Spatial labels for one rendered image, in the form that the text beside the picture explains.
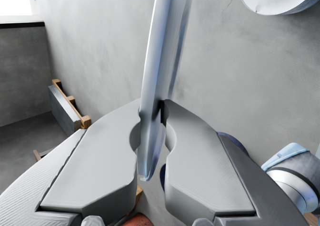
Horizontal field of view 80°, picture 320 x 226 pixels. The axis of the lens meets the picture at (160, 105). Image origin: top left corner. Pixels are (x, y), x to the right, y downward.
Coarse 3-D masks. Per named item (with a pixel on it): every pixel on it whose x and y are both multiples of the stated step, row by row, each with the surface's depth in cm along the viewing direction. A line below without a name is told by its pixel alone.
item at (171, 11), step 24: (168, 0) 9; (168, 24) 9; (168, 48) 11; (144, 72) 10; (168, 72) 15; (144, 96) 10; (168, 96) 27; (144, 120) 11; (144, 144) 12; (144, 168) 14
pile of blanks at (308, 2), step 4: (308, 0) 70; (312, 0) 74; (316, 0) 79; (300, 4) 69; (304, 4) 72; (308, 4) 75; (312, 4) 82; (296, 8) 72; (300, 8) 78; (304, 8) 81; (284, 12) 72; (288, 12) 76; (292, 12) 81; (296, 12) 87
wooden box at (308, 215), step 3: (306, 213) 79; (309, 213) 78; (306, 216) 79; (309, 216) 79; (312, 216) 78; (315, 216) 77; (306, 219) 80; (309, 219) 79; (312, 219) 78; (315, 219) 77; (309, 222) 79; (312, 222) 78; (315, 222) 78; (312, 225) 79; (315, 225) 78
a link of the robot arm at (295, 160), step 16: (288, 144) 52; (272, 160) 49; (288, 160) 47; (304, 160) 46; (272, 176) 47; (288, 176) 44; (304, 176) 43; (288, 192) 42; (304, 192) 42; (304, 208) 41
